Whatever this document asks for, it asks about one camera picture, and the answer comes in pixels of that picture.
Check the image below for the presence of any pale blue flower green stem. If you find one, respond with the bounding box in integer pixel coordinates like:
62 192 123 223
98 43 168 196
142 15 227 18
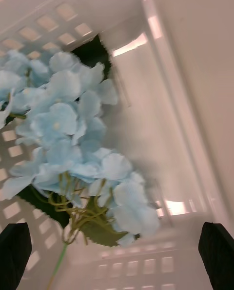
0 34 160 290

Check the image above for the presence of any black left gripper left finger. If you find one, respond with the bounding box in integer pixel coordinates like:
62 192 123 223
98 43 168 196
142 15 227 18
0 222 33 290

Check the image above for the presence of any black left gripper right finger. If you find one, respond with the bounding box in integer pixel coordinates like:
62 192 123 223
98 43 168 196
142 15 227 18
198 221 234 290

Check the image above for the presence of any shallow white lattice box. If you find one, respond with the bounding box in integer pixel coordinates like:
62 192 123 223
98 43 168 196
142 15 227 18
0 0 234 290

